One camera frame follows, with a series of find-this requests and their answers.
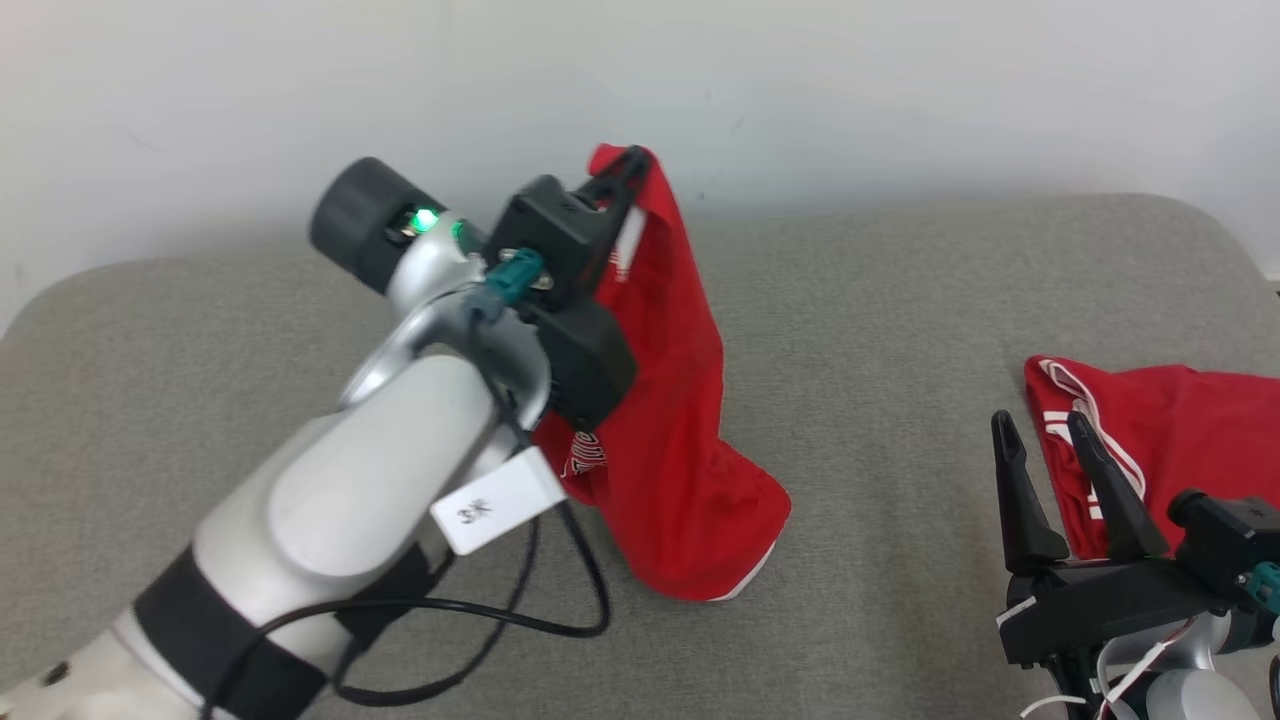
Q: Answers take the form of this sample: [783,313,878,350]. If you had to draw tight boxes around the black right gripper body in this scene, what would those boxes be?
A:
[997,555,1251,669]

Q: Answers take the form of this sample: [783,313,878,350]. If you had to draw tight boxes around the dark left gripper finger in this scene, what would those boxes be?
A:
[578,145,656,209]

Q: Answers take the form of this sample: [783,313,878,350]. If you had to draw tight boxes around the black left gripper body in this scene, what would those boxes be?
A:
[515,200,641,433]

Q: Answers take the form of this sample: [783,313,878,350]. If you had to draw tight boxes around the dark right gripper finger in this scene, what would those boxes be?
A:
[1066,410,1171,563]
[990,409,1071,577]

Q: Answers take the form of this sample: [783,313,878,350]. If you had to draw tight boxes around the red Bulls 23 jersey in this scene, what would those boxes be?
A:
[1023,355,1280,561]

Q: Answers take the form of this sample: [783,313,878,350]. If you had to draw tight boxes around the red shorts white side panels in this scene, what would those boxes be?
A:
[530,143,793,603]

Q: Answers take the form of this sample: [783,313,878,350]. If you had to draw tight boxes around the grey fabric sofa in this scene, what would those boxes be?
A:
[0,193,1280,720]

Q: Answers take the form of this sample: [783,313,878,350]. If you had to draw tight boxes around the thin white red wire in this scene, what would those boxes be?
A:
[1020,620,1196,720]

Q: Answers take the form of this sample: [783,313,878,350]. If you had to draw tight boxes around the teal left camera connector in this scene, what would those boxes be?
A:
[483,248,548,307]

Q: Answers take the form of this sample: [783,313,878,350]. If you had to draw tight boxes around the white paper cable label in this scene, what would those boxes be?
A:
[430,447,569,557]

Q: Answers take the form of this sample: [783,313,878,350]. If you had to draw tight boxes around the black labelled left arm cable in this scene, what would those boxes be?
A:
[200,290,613,720]

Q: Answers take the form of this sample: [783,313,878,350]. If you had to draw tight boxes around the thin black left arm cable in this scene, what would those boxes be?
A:
[330,515,546,708]

